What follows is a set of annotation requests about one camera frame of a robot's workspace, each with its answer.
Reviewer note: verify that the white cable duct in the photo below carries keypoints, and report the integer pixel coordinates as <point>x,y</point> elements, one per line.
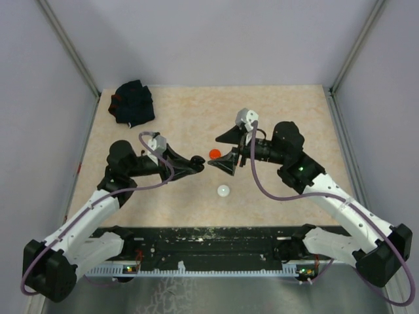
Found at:
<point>124,270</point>

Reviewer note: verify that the right aluminium frame post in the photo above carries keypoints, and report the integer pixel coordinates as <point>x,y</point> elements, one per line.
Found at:
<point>373,17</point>

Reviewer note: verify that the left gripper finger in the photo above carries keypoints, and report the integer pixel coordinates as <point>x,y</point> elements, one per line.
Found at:
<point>181,172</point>
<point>175,159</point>

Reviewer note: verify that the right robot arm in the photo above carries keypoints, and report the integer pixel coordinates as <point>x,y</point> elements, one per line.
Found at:
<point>373,246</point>

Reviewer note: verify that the white charging case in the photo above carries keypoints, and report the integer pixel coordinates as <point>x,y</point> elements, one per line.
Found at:
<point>223,190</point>

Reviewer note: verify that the orange round charging case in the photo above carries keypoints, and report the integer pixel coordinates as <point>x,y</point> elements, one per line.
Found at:
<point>214,154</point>

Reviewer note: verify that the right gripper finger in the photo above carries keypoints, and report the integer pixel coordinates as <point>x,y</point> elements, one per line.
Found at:
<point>232,136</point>
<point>225,163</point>

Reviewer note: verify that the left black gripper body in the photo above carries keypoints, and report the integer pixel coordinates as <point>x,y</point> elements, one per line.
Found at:
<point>165,169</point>

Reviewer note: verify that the dark crumpled cloth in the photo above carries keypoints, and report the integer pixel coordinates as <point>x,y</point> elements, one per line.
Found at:
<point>132,104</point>

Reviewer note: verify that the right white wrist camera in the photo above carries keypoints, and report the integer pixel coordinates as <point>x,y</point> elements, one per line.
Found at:
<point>244,120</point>

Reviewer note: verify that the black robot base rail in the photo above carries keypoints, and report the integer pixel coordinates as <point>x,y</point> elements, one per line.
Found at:
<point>212,248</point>

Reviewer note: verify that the black round charging case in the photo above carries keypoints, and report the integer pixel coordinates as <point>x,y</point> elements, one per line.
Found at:
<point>197,163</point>

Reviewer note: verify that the aluminium frame post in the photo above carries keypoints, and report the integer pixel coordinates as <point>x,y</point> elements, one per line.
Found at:
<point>373,17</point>
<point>68,46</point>

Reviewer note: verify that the left aluminium frame post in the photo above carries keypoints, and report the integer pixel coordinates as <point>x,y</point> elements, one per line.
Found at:
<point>68,46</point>

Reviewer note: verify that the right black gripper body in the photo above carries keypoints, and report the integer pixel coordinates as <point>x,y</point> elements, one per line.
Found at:
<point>243,150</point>

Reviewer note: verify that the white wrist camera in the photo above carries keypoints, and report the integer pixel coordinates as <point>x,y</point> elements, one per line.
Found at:
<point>244,120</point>
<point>156,148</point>

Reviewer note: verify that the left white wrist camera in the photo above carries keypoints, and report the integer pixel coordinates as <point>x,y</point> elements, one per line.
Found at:
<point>156,148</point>

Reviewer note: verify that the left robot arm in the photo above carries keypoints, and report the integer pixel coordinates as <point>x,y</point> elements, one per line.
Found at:
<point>52,267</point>

